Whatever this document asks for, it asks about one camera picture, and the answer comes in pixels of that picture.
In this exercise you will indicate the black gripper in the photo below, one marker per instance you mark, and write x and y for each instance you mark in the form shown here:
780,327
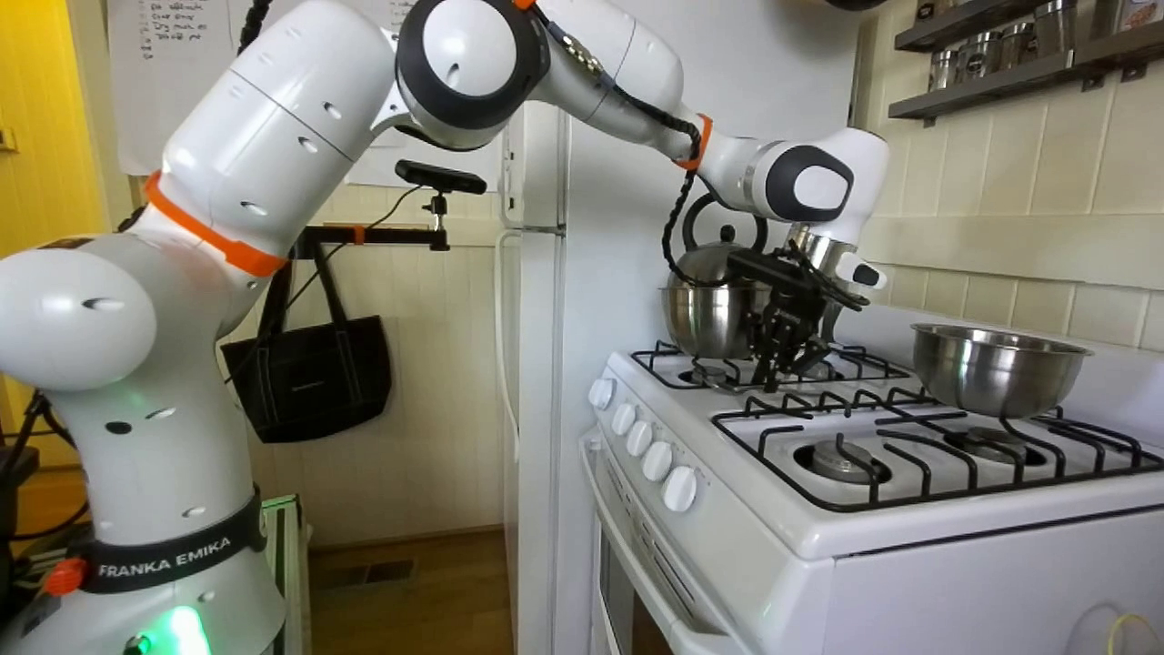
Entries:
794,284

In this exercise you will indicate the silver metal bowl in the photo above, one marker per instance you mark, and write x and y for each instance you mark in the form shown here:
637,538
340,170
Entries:
1000,368

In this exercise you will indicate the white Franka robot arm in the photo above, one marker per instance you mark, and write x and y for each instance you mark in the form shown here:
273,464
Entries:
268,134

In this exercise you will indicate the black stove burner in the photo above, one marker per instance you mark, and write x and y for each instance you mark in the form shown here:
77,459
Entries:
994,447
838,464

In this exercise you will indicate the black iron stove grate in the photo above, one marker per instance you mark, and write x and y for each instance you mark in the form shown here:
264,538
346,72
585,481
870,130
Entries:
655,363
970,487

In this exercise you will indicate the white stove knob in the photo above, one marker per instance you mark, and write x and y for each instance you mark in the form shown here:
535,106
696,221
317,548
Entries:
600,391
682,489
637,438
655,459
623,417

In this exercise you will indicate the white refrigerator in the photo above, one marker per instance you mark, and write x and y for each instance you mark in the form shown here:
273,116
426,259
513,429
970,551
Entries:
605,243

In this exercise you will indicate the white gas stove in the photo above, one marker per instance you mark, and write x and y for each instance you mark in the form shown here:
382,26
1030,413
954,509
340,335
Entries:
970,568

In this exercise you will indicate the metal canister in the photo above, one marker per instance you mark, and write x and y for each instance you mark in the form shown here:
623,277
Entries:
1000,54
947,68

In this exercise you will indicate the black tote bag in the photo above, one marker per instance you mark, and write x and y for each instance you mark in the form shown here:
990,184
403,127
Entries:
312,384

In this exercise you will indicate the dark wooden wall shelf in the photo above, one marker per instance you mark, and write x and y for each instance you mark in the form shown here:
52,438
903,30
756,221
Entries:
1007,79

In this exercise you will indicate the black stereo camera bar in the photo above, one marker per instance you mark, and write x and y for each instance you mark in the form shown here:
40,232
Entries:
442,176

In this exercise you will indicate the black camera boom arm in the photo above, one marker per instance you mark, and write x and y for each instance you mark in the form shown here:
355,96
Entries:
377,238

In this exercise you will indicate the green white metal frame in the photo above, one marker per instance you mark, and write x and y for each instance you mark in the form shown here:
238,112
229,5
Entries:
290,568

